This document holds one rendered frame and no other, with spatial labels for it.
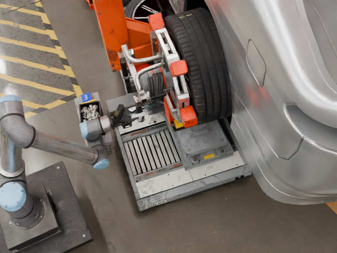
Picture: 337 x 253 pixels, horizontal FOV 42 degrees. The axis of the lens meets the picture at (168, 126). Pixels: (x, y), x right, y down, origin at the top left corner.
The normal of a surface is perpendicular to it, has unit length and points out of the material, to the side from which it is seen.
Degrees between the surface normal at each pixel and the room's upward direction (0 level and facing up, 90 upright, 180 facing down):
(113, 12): 90
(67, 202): 0
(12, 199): 6
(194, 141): 0
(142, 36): 90
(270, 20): 47
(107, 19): 90
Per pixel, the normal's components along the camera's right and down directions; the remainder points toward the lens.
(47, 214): -0.05, -0.52
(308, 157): -0.56, 0.70
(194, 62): 0.13, 0.00
